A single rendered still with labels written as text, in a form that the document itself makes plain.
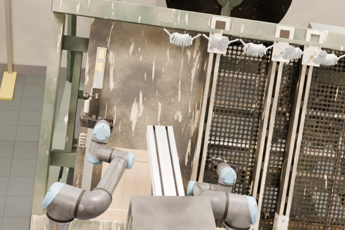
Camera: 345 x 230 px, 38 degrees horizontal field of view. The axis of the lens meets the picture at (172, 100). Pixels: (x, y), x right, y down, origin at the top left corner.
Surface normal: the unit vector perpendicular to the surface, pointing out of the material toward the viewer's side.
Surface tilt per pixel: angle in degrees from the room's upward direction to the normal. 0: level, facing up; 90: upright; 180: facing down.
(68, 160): 57
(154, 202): 0
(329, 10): 90
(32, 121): 0
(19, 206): 0
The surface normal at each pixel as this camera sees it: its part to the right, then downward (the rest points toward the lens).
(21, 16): 0.12, 0.65
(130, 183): 0.11, 0.12
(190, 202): 0.17, -0.76
